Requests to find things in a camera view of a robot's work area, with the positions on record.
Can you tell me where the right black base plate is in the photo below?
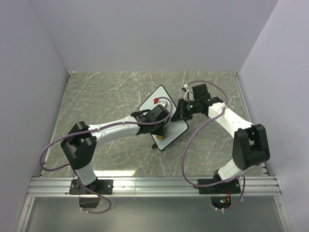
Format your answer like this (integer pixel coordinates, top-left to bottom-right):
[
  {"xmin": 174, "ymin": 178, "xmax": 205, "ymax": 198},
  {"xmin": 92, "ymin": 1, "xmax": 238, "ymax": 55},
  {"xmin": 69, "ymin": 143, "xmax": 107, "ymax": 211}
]
[{"xmin": 197, "ymin": 178, "xmax": 242, "ymax": 194}]

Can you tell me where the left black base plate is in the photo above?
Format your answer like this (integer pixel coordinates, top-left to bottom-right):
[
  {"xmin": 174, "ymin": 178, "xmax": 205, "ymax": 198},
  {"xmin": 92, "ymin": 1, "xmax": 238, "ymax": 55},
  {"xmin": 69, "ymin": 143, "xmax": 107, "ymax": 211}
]
[{"xmin": 69, "ymin": 179, "xmax": 113, "ymax": 195}]

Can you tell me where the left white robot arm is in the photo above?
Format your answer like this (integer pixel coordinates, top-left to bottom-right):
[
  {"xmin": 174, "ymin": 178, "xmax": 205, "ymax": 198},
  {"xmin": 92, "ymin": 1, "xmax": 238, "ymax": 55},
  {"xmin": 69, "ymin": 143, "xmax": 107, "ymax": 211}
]
[{"xmin": 60, "ymin": 104, "xmax": 169, "ymax": 194}]

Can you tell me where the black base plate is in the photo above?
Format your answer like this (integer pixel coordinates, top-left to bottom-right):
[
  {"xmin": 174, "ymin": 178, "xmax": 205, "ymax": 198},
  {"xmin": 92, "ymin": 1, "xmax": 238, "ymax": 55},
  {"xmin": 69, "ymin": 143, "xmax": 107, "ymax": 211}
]
[
  {"xmin": 197, "ymin": 178, "xmax": 242, "ymax": 194},
  {"xmin": 69, "ymin": 179, "xmax": 113, "ymax": 195}
]

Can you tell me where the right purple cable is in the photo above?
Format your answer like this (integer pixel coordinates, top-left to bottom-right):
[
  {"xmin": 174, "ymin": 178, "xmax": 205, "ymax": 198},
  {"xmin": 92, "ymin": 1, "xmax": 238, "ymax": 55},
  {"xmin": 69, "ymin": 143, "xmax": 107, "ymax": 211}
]
[{"xmin": 181, "ymin": 80, "xmax": 246, "ymax": 211}]

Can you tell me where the aluminium right side rail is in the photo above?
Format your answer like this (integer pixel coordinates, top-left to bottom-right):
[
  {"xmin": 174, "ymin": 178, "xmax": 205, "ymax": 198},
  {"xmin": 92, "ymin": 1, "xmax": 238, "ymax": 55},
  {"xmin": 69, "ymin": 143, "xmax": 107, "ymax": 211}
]
[{"xmin": 232, "ymin": 72, "xmax": 269, "ymax": 175}]

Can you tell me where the yellow black eraser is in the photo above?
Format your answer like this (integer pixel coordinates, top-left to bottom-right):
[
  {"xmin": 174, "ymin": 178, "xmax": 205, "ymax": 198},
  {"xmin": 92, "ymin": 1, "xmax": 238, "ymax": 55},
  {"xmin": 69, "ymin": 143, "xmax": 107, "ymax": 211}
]
[{"xmin": 156, "ymin": 135, "xmax": 164, "ymax": 140}]

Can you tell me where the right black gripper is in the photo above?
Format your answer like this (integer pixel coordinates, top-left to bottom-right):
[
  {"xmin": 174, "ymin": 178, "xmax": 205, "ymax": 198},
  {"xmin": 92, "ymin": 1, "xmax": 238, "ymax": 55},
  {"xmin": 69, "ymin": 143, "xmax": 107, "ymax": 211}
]
[{"xmin": 170, "ymin": 99, "xmax": 200, "ymax": 123}]

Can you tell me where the aluminium front rail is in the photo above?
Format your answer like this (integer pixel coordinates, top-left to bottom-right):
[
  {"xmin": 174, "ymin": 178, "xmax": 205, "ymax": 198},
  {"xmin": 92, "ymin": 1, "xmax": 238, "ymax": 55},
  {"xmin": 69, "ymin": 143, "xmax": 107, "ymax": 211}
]
[{"xmin": 26, "ymin": 176, "xmax": 281, "ymax": 198}]

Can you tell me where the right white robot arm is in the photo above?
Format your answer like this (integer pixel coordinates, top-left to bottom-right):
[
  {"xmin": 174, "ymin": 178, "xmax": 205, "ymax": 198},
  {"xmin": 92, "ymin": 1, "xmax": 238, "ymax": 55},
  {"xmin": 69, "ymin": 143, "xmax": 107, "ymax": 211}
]
[{"xmin": 171, "ymin": 81, "xmax": 270, "ymax": 193}]

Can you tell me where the small white whiteboard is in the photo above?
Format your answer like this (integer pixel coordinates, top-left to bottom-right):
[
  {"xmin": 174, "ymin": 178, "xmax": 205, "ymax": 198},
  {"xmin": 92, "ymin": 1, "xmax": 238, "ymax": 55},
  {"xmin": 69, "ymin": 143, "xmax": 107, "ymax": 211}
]
[{"xmin": 138, "ymin": 85, "xmax": 189, "ymax": 151}]

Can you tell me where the aluminium rail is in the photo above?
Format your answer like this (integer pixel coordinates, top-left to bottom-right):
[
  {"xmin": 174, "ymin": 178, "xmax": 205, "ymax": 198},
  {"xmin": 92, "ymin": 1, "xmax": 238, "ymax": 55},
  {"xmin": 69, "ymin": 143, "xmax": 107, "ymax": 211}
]
[
  {"xmin": 26, "ymin": 176, "xmax": 281, "ymax": 198},
  {"xmin": 232, "ymin": 72, "xmax": 269, "ymax": 175}
]

